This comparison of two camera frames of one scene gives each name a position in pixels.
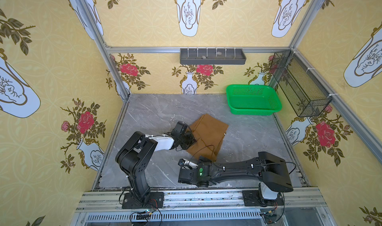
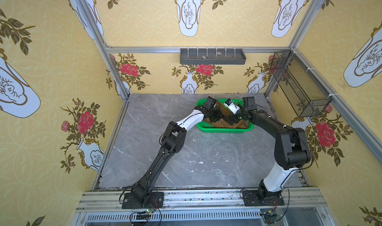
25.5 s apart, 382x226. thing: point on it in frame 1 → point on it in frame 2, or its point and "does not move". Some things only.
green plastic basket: [248, 100] → [216, 129]
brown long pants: [209, 133] → [223, 123]
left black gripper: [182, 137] → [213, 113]
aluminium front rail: [110, 199] does not move
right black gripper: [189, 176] → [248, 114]
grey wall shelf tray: [212, 56] does not move
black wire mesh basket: [306, 95] does not move
